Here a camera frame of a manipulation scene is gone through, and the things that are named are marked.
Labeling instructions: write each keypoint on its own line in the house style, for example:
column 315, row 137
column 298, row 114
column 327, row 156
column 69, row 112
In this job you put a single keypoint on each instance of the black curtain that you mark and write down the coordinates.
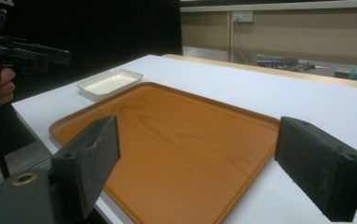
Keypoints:
column 111, row 28

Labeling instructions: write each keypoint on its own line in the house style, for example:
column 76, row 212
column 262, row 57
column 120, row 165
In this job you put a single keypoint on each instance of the white rectangular dish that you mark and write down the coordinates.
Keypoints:
column 109, row 84

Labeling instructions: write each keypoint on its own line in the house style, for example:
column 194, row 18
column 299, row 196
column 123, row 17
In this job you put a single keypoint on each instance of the green and blue packets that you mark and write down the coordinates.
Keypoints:
column 355, row 74

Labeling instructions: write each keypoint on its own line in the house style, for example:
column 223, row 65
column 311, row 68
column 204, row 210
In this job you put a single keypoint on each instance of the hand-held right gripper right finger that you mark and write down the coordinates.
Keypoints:
column 320, row 169

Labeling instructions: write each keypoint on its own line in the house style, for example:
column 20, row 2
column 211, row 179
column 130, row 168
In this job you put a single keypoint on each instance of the white wall socket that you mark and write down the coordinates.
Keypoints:
column 242, row 16

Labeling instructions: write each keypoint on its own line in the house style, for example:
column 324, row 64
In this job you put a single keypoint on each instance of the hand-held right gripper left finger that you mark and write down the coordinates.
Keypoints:
column 86, row 165

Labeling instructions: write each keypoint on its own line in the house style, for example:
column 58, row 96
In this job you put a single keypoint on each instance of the grey clutter pile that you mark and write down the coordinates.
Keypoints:
column 282, row 62

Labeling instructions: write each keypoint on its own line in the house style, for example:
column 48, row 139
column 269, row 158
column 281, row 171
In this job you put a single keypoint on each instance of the brown wooden tray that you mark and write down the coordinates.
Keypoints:
column 182, row 140

